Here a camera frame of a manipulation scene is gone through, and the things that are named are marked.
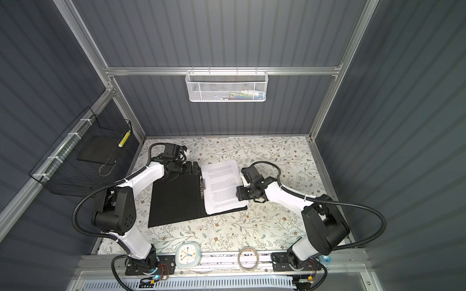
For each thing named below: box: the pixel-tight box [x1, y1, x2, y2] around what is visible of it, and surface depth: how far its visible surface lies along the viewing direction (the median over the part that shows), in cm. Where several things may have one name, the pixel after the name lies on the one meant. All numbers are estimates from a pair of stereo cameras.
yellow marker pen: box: [117, 129, 132, 148], surface depth 82 cm
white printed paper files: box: [200, 159, 249, 216], surface depth 98 cm
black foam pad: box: [76, 135, 125, 166], surface depth 77 cm
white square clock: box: [174, 241, 202, 269], surface depth 75 cm
